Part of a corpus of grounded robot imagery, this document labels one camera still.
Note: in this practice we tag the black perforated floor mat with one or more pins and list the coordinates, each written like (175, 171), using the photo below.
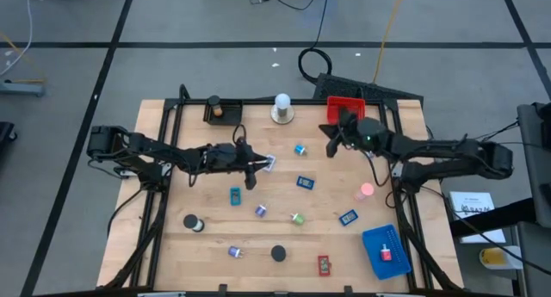
(370, 90)

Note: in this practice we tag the white mini digital meter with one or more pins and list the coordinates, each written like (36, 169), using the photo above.
(271, 163)

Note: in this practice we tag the white bulb on round base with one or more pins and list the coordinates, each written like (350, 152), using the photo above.
(282, 101)

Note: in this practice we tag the black plastic basket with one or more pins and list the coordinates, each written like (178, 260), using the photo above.
(230, 114)

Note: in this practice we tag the blue plastic tray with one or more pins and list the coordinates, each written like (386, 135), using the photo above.
(396, 262)

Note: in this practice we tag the red mini digital meter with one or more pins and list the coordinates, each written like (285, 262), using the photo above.
(323, 265)

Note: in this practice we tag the black hourglass white sand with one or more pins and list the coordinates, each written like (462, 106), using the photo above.
(190, 221)

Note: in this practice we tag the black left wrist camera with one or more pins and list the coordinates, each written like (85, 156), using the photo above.
(224, 156)

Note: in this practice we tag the pink hourglass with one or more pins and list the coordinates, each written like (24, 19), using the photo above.
(367, 189)

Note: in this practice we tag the green USB wall charger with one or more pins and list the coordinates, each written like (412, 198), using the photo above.
(298, 219)

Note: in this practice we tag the grey stand foot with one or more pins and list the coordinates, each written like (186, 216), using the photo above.
(21, 89)

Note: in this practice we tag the white paper booklet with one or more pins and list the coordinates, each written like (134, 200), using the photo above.
(469, 200)

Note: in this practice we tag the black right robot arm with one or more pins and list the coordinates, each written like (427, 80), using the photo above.
(452, 159)

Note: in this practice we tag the black hourglass blue sand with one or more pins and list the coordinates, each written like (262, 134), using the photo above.
(278, 253)

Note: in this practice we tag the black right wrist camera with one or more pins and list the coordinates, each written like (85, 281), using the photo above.
(356, 133)

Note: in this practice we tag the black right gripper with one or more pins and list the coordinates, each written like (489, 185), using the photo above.
(332, 150)

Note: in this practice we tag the black aluminium table frame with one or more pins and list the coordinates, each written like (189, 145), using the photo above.
(310, 102)

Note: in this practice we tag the black hourglass brown sand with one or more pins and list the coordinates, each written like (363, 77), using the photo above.
(214, 101)

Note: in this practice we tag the black caster wheel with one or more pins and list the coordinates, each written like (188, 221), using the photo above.
(5, 135)

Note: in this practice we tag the blue mini digital meter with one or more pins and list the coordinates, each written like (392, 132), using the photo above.
(348, 217)
(305, 182)

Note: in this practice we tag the red plastic basket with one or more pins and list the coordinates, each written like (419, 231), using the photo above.
(338, 104)

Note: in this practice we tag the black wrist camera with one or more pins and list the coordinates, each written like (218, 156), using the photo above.
(356, 133)
(224, 156)

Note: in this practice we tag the purple USB wall charger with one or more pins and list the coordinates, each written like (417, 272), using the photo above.
(260, 210)
(233, 251)

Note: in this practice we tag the black metal beam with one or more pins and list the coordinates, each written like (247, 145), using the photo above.
(495, 217)

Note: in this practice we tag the teal mini digital meter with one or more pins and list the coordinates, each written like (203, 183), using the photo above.
(235, 196)

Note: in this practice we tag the pink USB wall charger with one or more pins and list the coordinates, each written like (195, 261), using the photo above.
(386, 255)

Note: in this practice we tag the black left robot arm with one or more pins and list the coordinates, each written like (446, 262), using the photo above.
(146, 146)

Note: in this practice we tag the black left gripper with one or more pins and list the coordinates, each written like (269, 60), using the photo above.
(250, 178)

